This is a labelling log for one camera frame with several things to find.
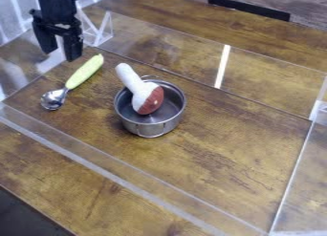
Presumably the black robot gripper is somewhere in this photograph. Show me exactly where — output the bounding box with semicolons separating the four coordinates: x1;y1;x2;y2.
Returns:
30;0;83;62

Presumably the plush mushroom toy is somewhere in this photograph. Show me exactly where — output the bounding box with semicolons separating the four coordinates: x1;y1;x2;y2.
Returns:
115;63;165;115

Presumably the small steel pot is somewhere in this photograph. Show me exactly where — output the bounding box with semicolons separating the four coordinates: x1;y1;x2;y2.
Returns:
114;75;188;138

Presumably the black strip on table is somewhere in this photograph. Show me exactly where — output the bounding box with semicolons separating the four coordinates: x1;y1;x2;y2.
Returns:
208;0;292;22

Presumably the clear acrylic triangular bracket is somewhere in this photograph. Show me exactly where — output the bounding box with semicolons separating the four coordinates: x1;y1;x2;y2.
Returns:
78;10;114;47

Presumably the clear acrylic enclosure wall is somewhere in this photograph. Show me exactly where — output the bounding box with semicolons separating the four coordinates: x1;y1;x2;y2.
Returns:
0;102;327;236

